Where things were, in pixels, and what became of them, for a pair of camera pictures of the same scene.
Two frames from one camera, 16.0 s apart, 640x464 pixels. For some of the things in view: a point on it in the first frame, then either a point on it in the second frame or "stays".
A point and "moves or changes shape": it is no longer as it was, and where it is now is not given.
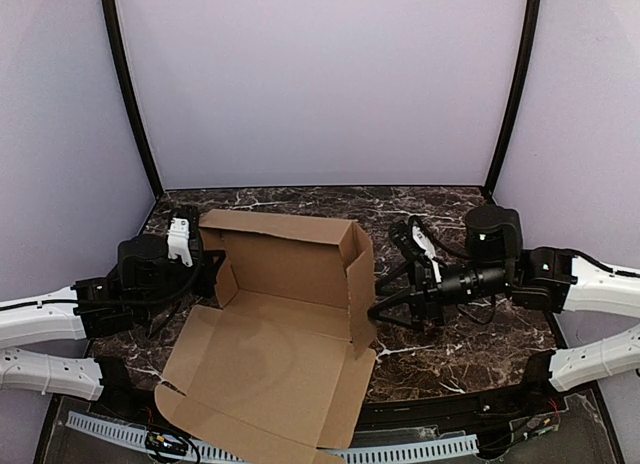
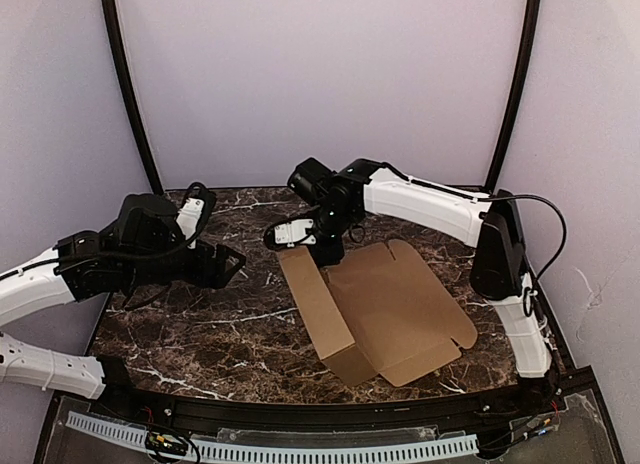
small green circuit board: (166, 442) stays
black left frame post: (118, 46) stays
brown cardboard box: (278, 374) moves or changes shape
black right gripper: (422, 293) to (326, 251)
